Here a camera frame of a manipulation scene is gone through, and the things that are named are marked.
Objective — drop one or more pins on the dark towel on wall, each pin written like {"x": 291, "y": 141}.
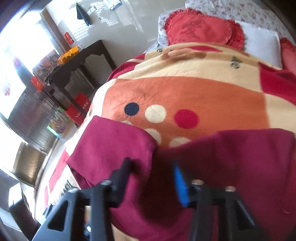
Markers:
{"x": 83, "y": 15}

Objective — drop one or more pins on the colourful snack package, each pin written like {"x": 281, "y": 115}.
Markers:
{"x": 59, "y": 123}

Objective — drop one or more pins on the red heart pillow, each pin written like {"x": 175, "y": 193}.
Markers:
{"x": 190, "y": 25}
{"x": 288, "y": 55}

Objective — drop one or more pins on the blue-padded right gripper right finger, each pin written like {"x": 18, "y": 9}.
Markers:
{"x": 219, "y": 213}

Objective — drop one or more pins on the left red heart pillow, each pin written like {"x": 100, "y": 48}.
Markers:
{"x": 190, "y": 25}

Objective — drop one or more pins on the dark wooden side table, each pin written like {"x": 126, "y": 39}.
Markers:
{"x": 61, "y": 76}

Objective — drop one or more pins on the orange basket on table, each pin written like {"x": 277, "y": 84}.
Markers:
{"x": 64, "y": 58}

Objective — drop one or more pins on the red gift box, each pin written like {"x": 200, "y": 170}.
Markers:
{"x": 83, "y": 101}
{"x": 75, "y": 115}

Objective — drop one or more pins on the orange red cream fleece blanket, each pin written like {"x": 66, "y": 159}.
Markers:
{"x": 184, "y": 92}

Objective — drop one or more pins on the wall calendar poster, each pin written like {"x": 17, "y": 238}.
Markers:
{"x": 112, "y": 5}

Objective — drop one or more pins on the red wall sticker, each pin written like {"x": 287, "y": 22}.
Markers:
{"x": 68, "y": 38}

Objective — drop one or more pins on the floral folded quilt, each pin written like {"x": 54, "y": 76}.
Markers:
{"x": 252, "y": 12}

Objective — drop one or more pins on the right red heart pillow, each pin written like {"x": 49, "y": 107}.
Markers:
{"x": 288, "y": 55}

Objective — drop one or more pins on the white rectangular pillow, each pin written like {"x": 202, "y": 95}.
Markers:
{"x": 262, "y": 43}

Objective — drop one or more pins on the maroon short-sleeve shirt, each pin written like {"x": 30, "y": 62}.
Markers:
{"x": 259, "y": 163}

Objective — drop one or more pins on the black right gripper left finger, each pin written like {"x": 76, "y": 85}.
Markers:
{"x": 66, "y": 220}

